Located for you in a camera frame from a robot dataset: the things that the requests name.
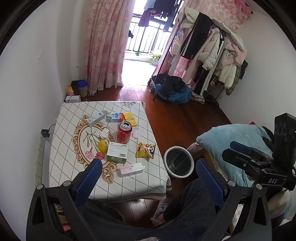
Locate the hanging laundry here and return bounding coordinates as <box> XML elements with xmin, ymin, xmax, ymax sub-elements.
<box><xmin>139</xmin><ymin>0</ymin><xmax>183</xmax><ymax>32</ymax></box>

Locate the red soda can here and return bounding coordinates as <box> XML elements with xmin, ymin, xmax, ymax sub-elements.
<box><xmin>117</xmin><ymin>120</ymin><xmax>133</xmax><ymax>144</ymax></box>

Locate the patterned cloth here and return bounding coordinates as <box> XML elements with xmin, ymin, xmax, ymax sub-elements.
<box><xmin>191</xmin><ymin>93</ymin><xmax>205</xmax><ymax>104</ymax></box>

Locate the long white box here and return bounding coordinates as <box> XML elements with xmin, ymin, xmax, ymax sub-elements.
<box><xmin>87</xmin><ymin>112</ymin><xmax>107</xmax><ymax>127</ymax></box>

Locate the checked floral tablecloth table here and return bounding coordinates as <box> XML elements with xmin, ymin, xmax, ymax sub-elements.
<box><xmin>48</xmin><ymin>101</ymin><xmax>167</xmax><ymax>201</ymax></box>

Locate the yellow snack packet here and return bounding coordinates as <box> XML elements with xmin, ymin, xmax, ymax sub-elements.
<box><xmin>135</xmin><ymin>142</ymin><xmax>157</xmax><ymax>159</ymax></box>

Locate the blue lid jar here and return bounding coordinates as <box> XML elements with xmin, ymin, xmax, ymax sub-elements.
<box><xmin>77</xmin><ymin>80</ymin><xmax>88</xmax><ymax>97</ymax></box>

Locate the yellow fruit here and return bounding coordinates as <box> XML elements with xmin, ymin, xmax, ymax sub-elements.
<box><xmin>98</xmin><ymin>138</ymin><xmax>109</xmax><ymax>153</ymax></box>

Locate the white round trash bin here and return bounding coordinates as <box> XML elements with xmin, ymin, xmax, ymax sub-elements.
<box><xmin>163</xmin><ymin>146</ymin><xmax>195</xmax><ymax>178</ymax></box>

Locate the yellow box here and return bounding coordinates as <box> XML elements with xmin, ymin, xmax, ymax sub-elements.
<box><xmin>123</xmin><ymin>112</ymin><xmax>137</xmax><ymax>127</ymax></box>

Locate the black balcony railing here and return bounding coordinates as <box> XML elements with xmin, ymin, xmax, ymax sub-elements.
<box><xmin>126</xmin><ymin>20</ymin><xmax>173</xmax><ymax>55</ymax></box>

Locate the row of hanging coats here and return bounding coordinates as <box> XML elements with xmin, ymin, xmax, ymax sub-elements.
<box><xmin>171</xmin><ymin>7</ymin><xmax>249</xmax><ymax>96</ymax></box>

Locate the pile of dark blue clothes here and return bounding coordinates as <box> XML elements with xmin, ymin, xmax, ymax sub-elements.
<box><xmin>151</xmin><ymin>73</ymin><xmax>192</xmax><ymax>103</ymax></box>

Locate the green potted plant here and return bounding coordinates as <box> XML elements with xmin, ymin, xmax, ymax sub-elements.
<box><xmin>146</xmin><ymin>53</ymin><xmax>162</xmax><ymax>65</ymax></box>

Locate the blue white milk carton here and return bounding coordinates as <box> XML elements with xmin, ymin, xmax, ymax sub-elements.
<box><xmin>106</xmin><ymin>112</ymin><xmax>124</xmax><ymax>123</ymax></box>

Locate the person's right forearm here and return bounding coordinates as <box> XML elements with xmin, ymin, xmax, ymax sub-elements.
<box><xmin>266</xmin><ymin>191</ymin><xmax>294</xmax><ymax>220</ymax></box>

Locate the dark brown box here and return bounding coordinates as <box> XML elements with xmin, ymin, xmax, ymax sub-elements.
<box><xmin>70</xmin><ymin>80</ymin><xmax>80</xmax><ymax>95</ymax></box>

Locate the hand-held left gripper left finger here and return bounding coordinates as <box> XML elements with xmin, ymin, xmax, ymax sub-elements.
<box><xmin>26</xmin><ymin>159</ymin><xmax>102</xmax><ymax>241</ymax></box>

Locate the grey fuzzy slipper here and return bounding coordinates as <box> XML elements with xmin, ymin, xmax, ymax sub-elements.
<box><xmin>151</xmin><ymin>198</ymin><xmax>169</xmax><ymax>223</ymax></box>

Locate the green white medicine box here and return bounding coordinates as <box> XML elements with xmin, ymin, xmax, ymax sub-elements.
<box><xmin>106</xmin><ymin>142</ymin><xmax>129</xmax><ymax>164</ymax></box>

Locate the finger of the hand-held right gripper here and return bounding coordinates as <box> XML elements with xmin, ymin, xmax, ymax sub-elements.
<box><xmin>230</xmin><ymin>141</ymin><xmax>275</xmax><ymax>163</ymax></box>
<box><xmin>222</xmin><ymin>149</ymin><xmax>266</xmax><ymax>176</ymax></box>

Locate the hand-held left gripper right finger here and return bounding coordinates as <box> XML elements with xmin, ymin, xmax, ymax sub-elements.
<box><xmin>196</xmin><ymin>159</ymin><xmax>273</xmax><ymax>241</ymax></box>

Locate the pink white tissue packet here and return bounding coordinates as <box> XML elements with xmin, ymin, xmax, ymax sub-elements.
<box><xmin>117</xmin><ymin>163</ymin><xmax>146</xmax><ymax>178</ymax></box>

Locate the black clothes rack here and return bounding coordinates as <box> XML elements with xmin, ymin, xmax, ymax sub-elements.
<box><xmin>153</xmin><ymin>7</ymin><xmax>222</xmax><ymax>109</ymax></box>

